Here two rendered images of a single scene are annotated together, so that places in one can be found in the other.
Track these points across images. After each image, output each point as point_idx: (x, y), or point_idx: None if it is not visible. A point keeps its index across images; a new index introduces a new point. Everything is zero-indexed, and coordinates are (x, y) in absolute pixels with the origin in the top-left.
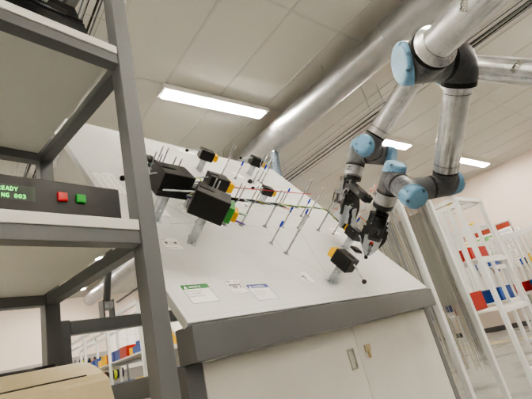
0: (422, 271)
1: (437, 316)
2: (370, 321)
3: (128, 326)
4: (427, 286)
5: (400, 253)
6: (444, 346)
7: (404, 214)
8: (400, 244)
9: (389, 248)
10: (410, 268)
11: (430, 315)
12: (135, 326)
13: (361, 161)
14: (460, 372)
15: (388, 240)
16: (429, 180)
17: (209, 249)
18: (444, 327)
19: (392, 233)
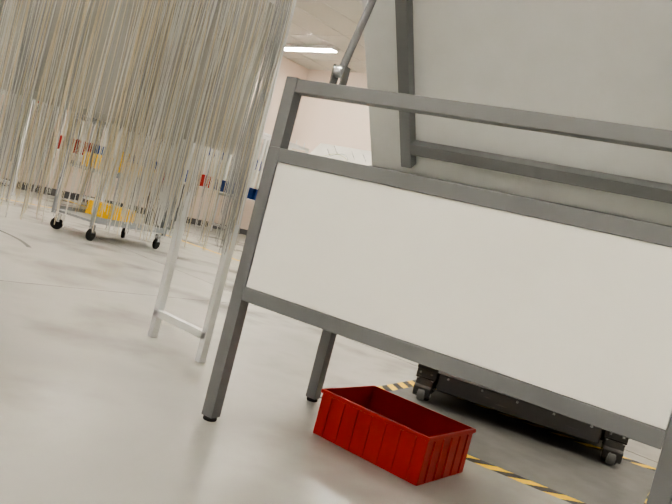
0: (265, 110)
1: (249, 169)
2: (172, 127)
3: (649, 148)
4: (259, 130)
5: (269, 76)
6: (244, 206)
7: (288, 30)
8: (276, 65)
9: (260, 56)
10: (266, 101)
11: (252, 166)
12: (631, 144)
13: None
14: (233, 237)
15: (254, 41)
16: None
17: None
18: (248, 184)
19: (270, 42)
